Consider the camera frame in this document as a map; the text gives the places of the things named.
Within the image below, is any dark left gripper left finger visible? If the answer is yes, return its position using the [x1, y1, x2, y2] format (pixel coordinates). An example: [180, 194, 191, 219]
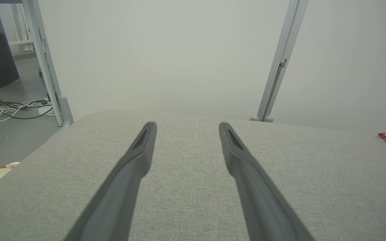
[64, 122, 157, 241]

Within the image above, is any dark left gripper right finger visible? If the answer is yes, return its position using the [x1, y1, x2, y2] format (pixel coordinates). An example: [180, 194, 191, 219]
[219, 122, 315, 241]

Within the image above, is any white power strip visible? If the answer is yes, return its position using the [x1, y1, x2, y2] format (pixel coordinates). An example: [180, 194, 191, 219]
[38, 106, 58, 116]

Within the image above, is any grey wheeled stand leg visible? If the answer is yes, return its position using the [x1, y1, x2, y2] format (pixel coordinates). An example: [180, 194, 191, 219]
[22, 0, 74, 127]

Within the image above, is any grey table leg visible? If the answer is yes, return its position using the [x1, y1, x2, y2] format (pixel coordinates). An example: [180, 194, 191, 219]
[0, 3, 21, 79]

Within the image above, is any grey partition joint post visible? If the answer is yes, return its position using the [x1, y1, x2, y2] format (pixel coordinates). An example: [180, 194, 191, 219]
[250, 0, 309, 123]

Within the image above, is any white floor cable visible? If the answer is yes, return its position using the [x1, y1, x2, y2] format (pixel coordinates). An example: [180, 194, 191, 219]
[0, 100, 56, 123]

